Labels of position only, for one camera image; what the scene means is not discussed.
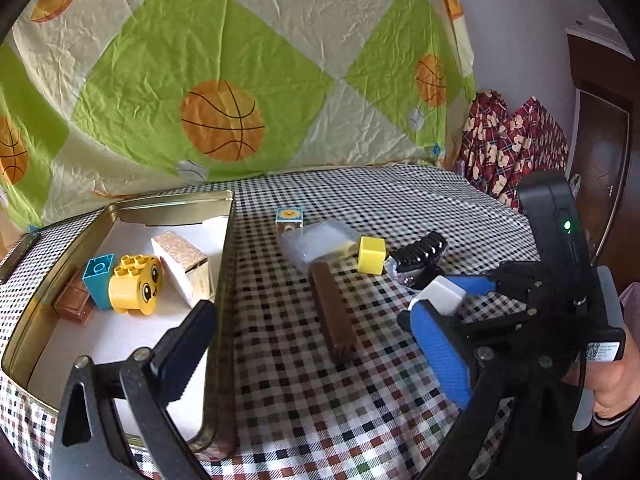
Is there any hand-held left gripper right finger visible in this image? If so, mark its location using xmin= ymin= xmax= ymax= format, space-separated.
xmin=397 ymin=304 xmax=591 ymax=480

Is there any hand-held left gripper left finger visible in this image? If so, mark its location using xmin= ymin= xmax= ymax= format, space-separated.
xmin=50 ymin=300 xmax=219 ymax=480

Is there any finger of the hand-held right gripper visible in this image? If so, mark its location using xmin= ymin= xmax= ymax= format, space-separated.
xmin=450 ymin=305 xmax=551 ymax=348
xmin=440 ymin=262 xmax=556 ymax=301

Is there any white charger adapter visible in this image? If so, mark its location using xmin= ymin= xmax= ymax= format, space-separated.
xmin=407 ymin=275 xmax=466 ymax=317

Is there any black hair claw clip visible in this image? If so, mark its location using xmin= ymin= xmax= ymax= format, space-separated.
xmin=385 ymin=231 xmax=448 ymax=288

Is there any yellow face toy brick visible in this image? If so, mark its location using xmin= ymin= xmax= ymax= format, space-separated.
xmin=107 ymin=254 xmax=165 ymax=317

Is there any beige wooden block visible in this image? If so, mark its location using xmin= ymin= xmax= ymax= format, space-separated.
xmin=151 ymin=231 xmax=216 ymax=309

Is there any yellow cube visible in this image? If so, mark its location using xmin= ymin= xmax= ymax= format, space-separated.
xmin=357 ymin=236 xmax=387 ymax=275

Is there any teal toy block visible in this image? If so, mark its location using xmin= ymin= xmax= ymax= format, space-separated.
xmin=82 ymin=256 xmax=117 ymax=311

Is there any long brown bar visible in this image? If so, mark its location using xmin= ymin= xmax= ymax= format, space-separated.
xmin=307 ymin=262 xmax=357 ymax=365

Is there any brown chocolate-like tile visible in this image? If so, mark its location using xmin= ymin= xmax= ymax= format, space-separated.
xmin=52 ymin=270 xmax=96 ymax=322

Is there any gold metal tin box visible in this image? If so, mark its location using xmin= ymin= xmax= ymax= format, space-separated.
xmin=0 ymin=190 xmax=238 ymax=461

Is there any clear plastic box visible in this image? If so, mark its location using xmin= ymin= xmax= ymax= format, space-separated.
xmin=279 ymin=219 xmax=361 ymax=276

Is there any sun print toy block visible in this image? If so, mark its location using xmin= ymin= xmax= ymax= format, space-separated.
xmin=275 ymin=207 xmax=305 ymax=236

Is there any person's right forearm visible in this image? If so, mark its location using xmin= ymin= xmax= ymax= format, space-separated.
xmin=575 ymin=400 xmax=640 ymax=461

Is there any person's right hand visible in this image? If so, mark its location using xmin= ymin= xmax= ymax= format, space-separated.
xmin=589 ymin=285 xmax=640 ymax=415

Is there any white paper liner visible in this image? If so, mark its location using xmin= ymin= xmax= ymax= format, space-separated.
xmin=30 ymin=215 xmax=223 ymax=441

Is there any dark brown wooden door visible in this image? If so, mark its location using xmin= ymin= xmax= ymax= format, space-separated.
xmin=567 ymin=30 xmax=640 ymax=271

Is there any red bear print cloth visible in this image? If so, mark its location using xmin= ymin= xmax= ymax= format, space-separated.
xmin=457 ymin=89 xmax=571 ymax=211

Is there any dark flat rectangular device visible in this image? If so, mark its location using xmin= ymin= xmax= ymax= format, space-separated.
xmin=0 ymin=232 xmax=42 ymax=283

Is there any basketball print green sheet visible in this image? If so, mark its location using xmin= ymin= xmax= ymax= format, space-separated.
xmin=0 ymin=0 xmax=476 ymax=233

